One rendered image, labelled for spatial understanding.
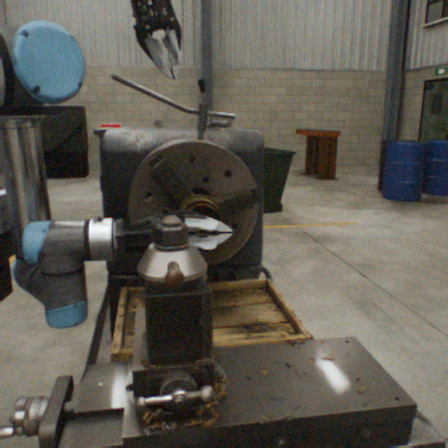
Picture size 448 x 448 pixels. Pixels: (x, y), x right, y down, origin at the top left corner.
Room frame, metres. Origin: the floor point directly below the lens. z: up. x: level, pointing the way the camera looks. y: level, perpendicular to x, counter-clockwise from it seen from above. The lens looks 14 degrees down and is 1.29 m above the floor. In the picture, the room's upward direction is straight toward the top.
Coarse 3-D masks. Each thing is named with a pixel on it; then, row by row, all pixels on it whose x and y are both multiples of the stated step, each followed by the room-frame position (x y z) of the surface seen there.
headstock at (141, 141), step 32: (128, 128) 1.42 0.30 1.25; (160, 128) 1.42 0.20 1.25; (192, 128) 1.42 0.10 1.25; (224, 128) 1.42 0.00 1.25; (128, 160) 1.15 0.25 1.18; (256, 160) 1.21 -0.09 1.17; (128, 192) 1.15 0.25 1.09; (256, 192) 1.21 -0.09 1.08; (128, 224) 1.15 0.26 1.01; (256, 224) 1.21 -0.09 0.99; (128, 256) 1.15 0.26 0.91; (256, 256) 1.21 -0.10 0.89
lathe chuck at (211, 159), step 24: (168, 144) 1.05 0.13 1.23; (192, 144) 1.03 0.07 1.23; (216, 144) 1.04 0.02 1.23; (144, 168) 1.01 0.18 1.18; (192, 168) 1.03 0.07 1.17; (216, 168) 1.04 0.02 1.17; (240, 168) 1.04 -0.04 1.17; (144, 192) 1.01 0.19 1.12; (168, 192) 1.02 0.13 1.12; (216, 192) 1.03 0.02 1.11; (144, 216) 1.01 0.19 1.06; (240, 216) 1.04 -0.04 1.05; (240, 240) 1.04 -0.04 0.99
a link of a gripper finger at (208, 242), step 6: (210, 234) 0.80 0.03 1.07; (216, 234) 0.80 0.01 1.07; (222, 234) 0.80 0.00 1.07; (228, 234) 0.80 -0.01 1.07; (192, 240) 0.79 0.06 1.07; (198, 240) 0.79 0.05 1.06; (204, 240) 0.79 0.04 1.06; (210, 240) 0.79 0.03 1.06; (216, 240) 0.79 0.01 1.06; (222, 240) 0.80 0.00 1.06; (198, 246) 0.77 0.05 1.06; (204, 246) 0.76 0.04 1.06; (210, 246) 0.76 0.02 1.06; (216, 246) 0.76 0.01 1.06
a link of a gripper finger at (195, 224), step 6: (186, 222) 0.78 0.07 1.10; (192, 222) 0.79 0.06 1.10; (198, 222) 0.79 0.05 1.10; (204, 222) 0.79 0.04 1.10; (210, 222) 0.79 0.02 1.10; (216, 222) 0.79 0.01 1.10; (192, 228) 0.79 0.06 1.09; (198, 228) 0.79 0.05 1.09; (204, 228) 0.75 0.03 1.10; (210, 228) 0.75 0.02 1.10; (216, 228) 0.80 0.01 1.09; (222, 228) 0.80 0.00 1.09; (228, 228) 0.80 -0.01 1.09
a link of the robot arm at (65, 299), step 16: (80, 272) 0.73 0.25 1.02; (32, 288) 0.76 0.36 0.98; (48, 288) 0.71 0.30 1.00; (64, 288) 0.71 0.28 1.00; (80, 288) 0.73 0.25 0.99; (48, 304) 0.71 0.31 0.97; (64, 304) 0.71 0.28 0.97; (80, 304) 0.72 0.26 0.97; (48, 320) 0.71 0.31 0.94; (64, 320) 0.71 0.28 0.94; (80, 320) 0.72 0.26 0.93
